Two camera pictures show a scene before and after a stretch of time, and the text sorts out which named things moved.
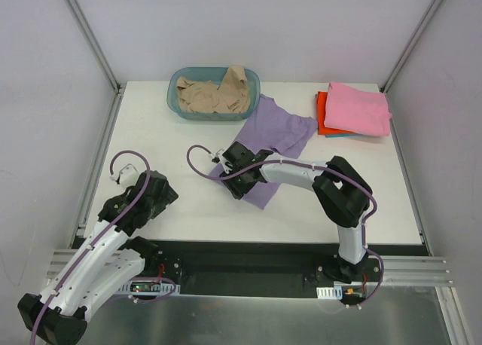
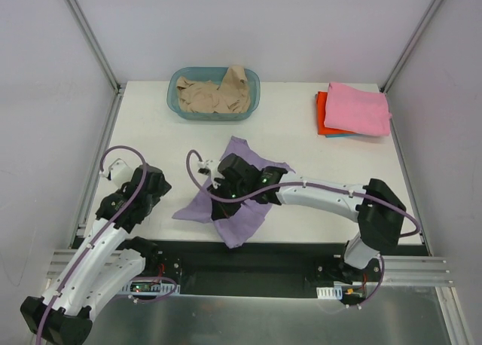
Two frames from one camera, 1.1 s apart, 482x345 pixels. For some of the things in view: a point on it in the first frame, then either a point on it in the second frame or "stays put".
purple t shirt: x=276 y=132 to x=235 y=229
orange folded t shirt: x=321 y=109 stays put
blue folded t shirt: x=341 y=135 stays put
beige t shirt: x=231 y=96 stays put
